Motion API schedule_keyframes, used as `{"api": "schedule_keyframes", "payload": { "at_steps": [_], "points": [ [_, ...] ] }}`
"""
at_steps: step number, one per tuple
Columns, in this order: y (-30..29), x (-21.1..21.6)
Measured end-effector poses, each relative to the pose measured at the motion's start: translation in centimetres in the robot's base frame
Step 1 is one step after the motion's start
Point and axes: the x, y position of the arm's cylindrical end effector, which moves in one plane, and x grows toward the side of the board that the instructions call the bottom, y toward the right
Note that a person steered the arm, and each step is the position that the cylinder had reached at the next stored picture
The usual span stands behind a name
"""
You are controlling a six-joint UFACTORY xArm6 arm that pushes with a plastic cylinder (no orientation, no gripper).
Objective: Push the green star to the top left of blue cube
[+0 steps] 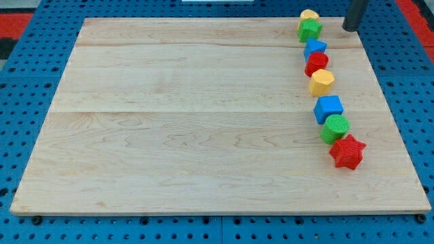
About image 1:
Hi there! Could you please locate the blue triangle block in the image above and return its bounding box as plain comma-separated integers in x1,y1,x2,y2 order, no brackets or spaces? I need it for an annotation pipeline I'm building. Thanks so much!
304,38,328,62

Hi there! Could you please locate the green star block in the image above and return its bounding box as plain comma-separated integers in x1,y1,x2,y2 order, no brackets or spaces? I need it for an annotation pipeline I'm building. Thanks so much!
298,19,323,43

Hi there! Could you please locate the yellow hexagon block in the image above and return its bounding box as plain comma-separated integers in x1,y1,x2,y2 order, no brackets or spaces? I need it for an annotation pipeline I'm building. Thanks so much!
308,69,335,97

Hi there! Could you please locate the wooden board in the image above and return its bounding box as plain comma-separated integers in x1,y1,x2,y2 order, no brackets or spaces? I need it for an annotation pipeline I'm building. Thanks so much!
10,18,431,216

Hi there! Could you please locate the green cylinder block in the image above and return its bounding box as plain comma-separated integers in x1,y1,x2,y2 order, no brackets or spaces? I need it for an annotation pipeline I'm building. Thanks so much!
320,115,350,144

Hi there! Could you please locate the red star block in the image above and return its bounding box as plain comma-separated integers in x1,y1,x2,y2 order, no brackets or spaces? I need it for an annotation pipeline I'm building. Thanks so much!
329,134,366,170

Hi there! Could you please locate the blue cube block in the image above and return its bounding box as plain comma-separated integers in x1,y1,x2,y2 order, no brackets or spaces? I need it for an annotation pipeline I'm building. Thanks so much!
313,96,344,125

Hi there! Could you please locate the red cylinder block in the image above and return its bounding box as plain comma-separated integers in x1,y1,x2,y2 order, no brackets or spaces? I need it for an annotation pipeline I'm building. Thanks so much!
304,52,329,77

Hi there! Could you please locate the yellow heart block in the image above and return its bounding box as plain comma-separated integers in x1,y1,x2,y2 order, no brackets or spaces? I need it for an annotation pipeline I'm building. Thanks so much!
298,9,319,28

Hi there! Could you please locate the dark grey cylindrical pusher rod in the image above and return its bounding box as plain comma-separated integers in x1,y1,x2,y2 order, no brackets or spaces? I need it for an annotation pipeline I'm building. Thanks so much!
342,0,369,32

